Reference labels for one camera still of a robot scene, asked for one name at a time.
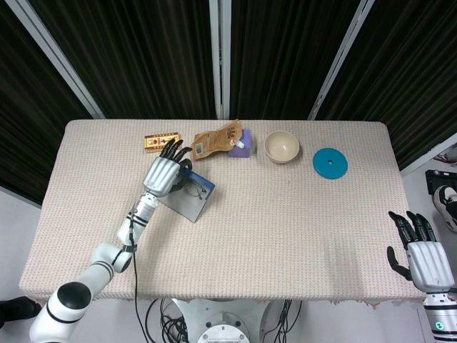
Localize beige bowl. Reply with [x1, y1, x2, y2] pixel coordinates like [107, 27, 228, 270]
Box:
[263, 130, 300, 164]

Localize white metal frame post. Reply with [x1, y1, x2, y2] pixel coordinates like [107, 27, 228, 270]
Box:
[6, 0, 105, 120]
[307, 0, 376, 121]
[209, 0, 232, 121]

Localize teal round disc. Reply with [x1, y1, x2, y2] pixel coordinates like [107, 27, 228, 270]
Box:
[312, 148, 348, 180]

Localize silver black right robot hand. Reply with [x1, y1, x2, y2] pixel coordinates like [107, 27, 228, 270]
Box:
[387, 210, 456, 293]

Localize black pleated curtain panel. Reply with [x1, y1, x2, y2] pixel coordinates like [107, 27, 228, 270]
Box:
[230, 0, 361, 121]
[316, 0, 457, 171]
[28, 0, 218, 120]
[0, 0, 94, 207]

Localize black device purple marks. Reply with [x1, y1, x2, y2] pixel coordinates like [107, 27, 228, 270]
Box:
[424, 169, 457, 196]

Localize purple cube block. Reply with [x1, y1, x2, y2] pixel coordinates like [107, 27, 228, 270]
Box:
[227, 129, 253, 159]

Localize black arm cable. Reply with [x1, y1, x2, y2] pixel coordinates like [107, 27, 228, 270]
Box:
[127, 210, 148, 343]

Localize brown spout pouch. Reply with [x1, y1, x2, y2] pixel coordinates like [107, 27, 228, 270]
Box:
[191, 119, 246, 161]

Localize yellow red small box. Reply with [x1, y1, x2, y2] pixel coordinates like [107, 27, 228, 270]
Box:
[144, 134, 181, 154]

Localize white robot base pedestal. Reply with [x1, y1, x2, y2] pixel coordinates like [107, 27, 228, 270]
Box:
[172, 298, 272, 343]

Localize beige waffle tablecloth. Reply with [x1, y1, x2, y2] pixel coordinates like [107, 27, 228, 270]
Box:
[17, 119, 428, 310]

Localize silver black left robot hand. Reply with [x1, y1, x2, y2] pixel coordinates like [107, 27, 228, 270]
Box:
[142, 138, 196, 198]

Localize white black sneaker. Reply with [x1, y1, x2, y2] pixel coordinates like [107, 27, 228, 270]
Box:
[433, 184, 457, 233]

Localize white pink sneaker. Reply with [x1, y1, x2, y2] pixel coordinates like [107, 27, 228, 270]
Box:
[433, 149, 457, 164]

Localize black-rimmed eyeglasses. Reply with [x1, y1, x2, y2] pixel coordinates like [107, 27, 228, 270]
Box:
[184, 181, 211, 200]

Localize black cable bundle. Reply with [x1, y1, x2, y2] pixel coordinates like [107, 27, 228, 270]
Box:
[146, 298, 189, 343]
[262, 299, 303, 343]

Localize black shoe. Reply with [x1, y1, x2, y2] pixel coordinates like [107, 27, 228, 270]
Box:
[0, 296, 42, 328]

